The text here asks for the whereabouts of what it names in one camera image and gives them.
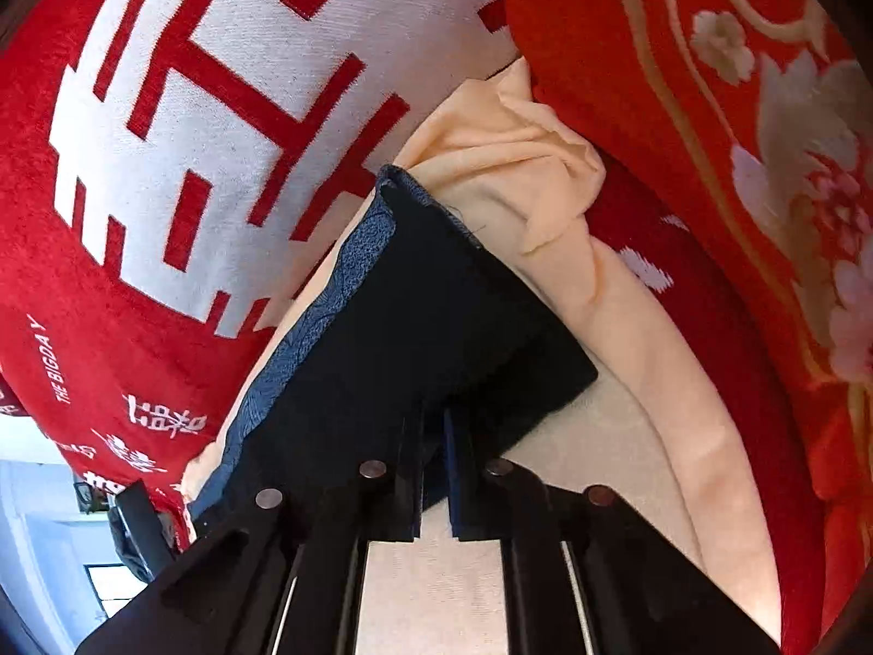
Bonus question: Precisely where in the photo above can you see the red floral quilt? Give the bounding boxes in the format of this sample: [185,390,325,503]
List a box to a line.
[497,0,873,655]

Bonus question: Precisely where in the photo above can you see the black pants with blue trim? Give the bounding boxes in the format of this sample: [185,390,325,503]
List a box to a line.
[184,164,601,540]

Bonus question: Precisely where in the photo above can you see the cream bed sheet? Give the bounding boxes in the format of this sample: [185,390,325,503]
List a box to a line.
[178,58,785,644]

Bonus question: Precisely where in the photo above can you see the black object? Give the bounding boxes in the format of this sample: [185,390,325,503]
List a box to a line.
[107,479,180,582]

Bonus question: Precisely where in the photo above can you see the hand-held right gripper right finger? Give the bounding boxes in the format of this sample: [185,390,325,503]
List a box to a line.
[443,409,780,655]

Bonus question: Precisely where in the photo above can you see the red blanket with white characters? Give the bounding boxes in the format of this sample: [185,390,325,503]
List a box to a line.
[0,0,691,550]

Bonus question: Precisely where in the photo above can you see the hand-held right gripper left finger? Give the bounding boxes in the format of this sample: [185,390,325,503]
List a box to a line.
[75,415,425,655]

